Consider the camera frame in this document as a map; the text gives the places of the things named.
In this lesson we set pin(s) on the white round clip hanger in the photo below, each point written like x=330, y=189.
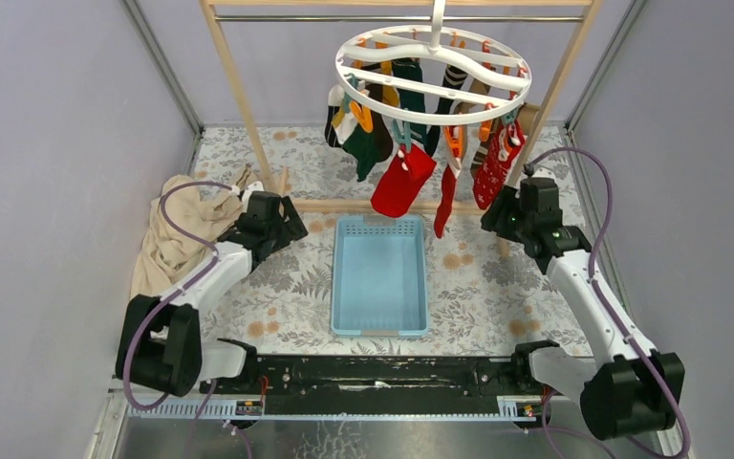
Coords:
x=467, y=77

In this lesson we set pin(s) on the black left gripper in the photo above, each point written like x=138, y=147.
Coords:
x=291, y=229

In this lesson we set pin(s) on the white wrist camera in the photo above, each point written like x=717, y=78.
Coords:
x=537, y=171
x=244, y=192

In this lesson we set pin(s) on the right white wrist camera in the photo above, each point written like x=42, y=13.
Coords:
x=537, y=171

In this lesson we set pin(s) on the plain red sock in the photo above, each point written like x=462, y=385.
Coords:
x=402, y=182

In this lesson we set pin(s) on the red snowflake sock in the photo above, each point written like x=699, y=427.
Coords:
x=448, y=189

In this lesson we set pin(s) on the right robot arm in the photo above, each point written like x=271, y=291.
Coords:
x=630, y=387

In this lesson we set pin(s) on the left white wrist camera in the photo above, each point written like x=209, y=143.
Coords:
x=244, y=192

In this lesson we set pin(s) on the dark teal sock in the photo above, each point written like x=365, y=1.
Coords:
x=409, y=68

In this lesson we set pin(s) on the tan brown sock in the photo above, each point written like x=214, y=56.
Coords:
x=525, y=124

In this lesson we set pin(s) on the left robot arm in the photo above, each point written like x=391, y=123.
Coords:
x=161, y=345

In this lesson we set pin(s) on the wooden drying rack frame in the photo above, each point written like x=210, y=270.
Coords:
x=363, y=115

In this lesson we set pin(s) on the red patterned sock pair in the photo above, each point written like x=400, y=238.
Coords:
x=494, y=160

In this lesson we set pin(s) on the light blue plastic basket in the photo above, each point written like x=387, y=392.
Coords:
x=379, y=277

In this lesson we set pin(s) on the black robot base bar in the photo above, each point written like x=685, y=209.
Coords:
x=387, y=386

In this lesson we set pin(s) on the black striped sock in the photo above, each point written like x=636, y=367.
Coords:
x=334, y=100

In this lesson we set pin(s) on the dark green sock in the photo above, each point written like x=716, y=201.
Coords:
x=363, y=146

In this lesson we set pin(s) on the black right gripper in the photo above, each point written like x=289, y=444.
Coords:
x=493, y=220

